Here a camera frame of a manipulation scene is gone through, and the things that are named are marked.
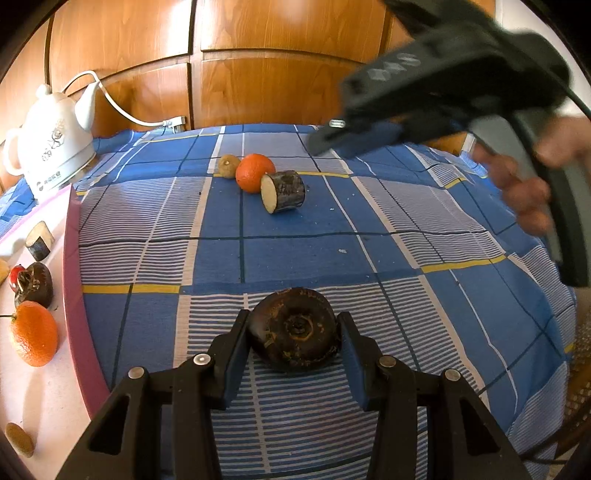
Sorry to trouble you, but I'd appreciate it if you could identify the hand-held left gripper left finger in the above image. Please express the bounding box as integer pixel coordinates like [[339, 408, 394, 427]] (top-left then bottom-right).
[[60, 309, 252, 480]]

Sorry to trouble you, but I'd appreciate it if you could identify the blue checked tablecloth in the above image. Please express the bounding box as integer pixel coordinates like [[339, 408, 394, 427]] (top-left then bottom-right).
[[0, 124, 583, 480]]

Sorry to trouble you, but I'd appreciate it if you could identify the small tan oval fruit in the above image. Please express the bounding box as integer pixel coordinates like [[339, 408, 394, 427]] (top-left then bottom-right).
[[4, 422, 35, 459]]

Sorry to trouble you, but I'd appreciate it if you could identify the person's right hand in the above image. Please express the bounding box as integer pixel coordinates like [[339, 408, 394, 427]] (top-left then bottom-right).
[[475, 115, 591, 234]]

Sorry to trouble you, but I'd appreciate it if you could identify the wicker chair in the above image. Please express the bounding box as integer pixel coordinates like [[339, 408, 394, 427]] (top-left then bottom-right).
[[561, 351, 591, 467]]

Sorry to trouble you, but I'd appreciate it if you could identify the large orange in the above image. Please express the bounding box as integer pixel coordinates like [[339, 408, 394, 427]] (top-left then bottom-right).
[[235, 153, 276, 193]]

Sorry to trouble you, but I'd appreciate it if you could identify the white electric kettle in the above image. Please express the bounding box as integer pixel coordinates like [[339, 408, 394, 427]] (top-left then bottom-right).
[[2, 74, 100, 204]]

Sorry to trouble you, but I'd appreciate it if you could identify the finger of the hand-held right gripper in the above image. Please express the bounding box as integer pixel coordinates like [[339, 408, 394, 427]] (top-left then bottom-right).
[[307, 115, 465, 157]]

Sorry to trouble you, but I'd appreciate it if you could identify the small brown round fruit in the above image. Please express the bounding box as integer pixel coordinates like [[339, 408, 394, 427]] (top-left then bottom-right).
[[218, 154, 242, 179]]

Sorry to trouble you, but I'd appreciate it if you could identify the pink tray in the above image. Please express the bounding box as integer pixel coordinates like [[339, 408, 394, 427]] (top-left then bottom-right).
[[0, 185, 112, 462]]

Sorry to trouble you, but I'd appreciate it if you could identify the wooden wardrobe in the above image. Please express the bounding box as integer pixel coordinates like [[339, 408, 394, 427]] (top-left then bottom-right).
[[0, 0, 513, 195]]

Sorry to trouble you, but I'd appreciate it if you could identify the white power cable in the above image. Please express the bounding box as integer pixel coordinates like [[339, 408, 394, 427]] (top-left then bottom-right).
[[60, 70, 174, 127]]

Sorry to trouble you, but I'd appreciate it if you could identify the orange with stem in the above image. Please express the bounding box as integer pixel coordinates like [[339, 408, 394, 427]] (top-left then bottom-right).
[[10, 301, 59, 367]]

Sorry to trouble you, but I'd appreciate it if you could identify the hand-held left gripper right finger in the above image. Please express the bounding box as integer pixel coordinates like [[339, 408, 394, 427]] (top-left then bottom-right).
[[336, 311, 532, 480]]

